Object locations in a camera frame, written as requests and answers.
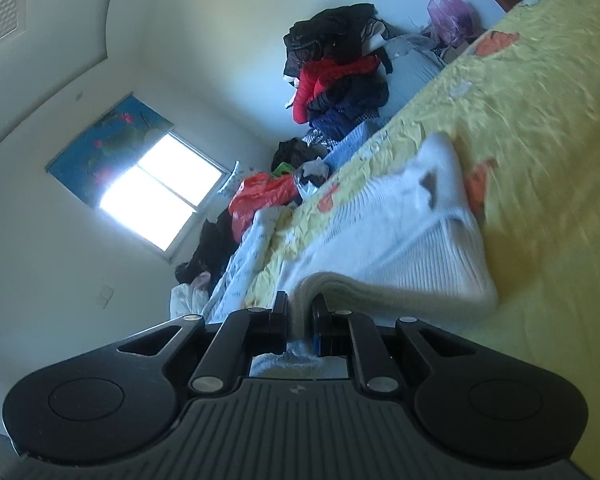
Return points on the yellow carrot-print bedsheet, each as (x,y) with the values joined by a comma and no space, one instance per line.
(555,160)

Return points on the red puffer jacket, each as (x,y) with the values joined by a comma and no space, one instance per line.
(312,85)

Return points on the red plastic bag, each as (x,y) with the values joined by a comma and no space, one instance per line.
(260,192)

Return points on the white knit sweater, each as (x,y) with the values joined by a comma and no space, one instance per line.
(380,260)

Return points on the white crumpled cloth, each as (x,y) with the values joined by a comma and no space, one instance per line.
(187,297)

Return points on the blue printed window blind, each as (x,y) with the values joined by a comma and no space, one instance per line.
(110,135)

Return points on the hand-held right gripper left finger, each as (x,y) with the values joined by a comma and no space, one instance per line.
(279,320)

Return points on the navy jacket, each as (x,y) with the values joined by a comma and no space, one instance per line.
(350,100)

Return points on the white printed quilt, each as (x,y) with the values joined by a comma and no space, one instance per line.
(240,270)

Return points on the window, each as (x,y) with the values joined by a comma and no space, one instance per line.
(160,190)

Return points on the pink plastic bag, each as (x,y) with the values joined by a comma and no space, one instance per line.
(450,15)

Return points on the black garment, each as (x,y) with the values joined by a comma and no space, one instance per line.
(330,30)

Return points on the white plastic bag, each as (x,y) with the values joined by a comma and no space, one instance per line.
(312,177)

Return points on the grey garment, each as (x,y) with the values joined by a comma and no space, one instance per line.
(410,70)

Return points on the black clothes heap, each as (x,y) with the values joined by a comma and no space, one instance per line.
(215,250)

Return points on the dark crumpled garment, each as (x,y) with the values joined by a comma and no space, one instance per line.
(297,150)

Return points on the spotted white cloth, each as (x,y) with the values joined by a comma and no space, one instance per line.
(231,177)

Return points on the light blue knit cloth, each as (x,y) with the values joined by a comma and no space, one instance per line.
(350,145)

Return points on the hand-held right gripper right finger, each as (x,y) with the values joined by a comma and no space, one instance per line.
(321,330)

